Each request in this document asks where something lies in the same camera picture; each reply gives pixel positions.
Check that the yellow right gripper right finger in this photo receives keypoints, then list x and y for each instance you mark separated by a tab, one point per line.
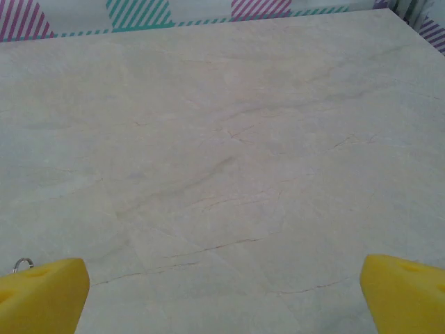
406	299

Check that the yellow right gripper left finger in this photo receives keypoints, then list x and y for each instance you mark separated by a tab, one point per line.
41	299

